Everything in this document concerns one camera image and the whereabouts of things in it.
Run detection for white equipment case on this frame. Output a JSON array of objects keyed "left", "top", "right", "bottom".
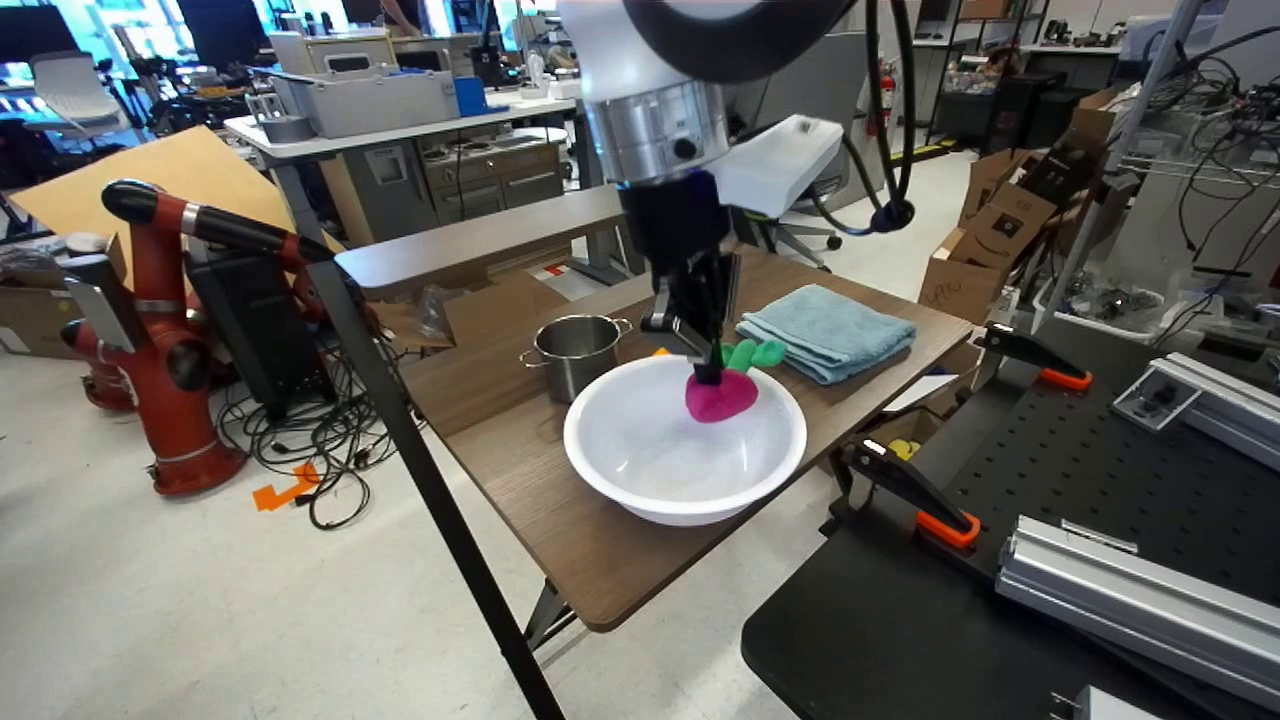
[{"left": 272, "top": 33, "right": 465, "bottom": 138}]

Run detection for wooden raised table shelf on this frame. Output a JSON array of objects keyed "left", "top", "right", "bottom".
[{"left": 332, "top": 180, "right": 632, "bottom": 297}]

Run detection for tan flat board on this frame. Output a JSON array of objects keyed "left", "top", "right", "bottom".
[{"left": 13, "top": 124, "right": 294, "bottom": 250}]

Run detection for aluminium extrusion rail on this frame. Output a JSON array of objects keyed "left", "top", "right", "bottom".
[
  {"left": 992, "top": 513, "right": 1280, "bottom": 714},
  {"left": 1114, "top": 349, "right": 1280, "bottom": 474}
]

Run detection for white paper sheet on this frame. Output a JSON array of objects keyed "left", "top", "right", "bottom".
[{"left": 879, "top": 371, "right": 961, "bottom": 415}]

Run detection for folded blue towel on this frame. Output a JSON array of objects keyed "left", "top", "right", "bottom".
[{"left": 731, "top": 279, "right": 920, "bottom": 394}]

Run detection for wooden table with black frame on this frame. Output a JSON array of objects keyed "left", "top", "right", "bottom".
[{"left": 301, "top": 232, "right": 985, "bottom": 720}]

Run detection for flat cardboard box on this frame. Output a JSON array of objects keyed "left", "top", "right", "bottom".
[{"left": 372, "top": 256, "right": 596, "bottom": 431}]

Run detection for orange handled black clamp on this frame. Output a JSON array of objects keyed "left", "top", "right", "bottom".
[
  {"left": 971, "top": 321, "right": 1097, "bottom": 397},
  {"left": 835, "top": 435, "right": 990, "bottom": 555}
]

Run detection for small metal pot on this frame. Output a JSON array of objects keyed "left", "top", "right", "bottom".
[{"left": 515, "top": 310, "right": 632, "bottom": 408}]

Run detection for grey desk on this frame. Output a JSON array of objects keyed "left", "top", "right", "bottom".
[{"left": 223, "top": 105, "right": 576, "bottom": 250}]

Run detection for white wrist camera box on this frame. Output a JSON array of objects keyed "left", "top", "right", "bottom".
[{"left": 718, "top": 112, "right": 851, "bottom": 224}]

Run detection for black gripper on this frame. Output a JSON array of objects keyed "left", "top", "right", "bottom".
[{"left": 619, "top": 169, "right": 741, "bottom": 394}]

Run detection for red robot on pedestal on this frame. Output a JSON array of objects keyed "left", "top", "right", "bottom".
[{"left": 58, "top": 178, "right": 338, "bottom": 502}]

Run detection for white bowl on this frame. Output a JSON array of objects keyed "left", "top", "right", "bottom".
[{"left": 559, "top": 352, "right": 811, "bottom": 533}]

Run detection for black computer tower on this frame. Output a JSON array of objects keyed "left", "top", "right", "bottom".
[{"left": 188, "top": 250, "right": 325, "bottom": 422}]

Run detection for pink fruit plush toy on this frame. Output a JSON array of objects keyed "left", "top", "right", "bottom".
[{"left": 681, "top": 336, "right": 794, "bottom": 430}]

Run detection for orange floor tape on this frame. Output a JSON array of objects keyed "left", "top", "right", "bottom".
[{"left": 248, "top": 458, "right": 329, "bottom": 515}]

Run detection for black floor cables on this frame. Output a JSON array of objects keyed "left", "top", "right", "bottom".
[{"left": 217, "top": 394, "right": 405, "bottom": 538}]

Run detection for black perforated mounting board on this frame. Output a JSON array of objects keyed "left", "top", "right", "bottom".
[{"left": 736, "top": 313, "right": 1280, "bottom": 720}]

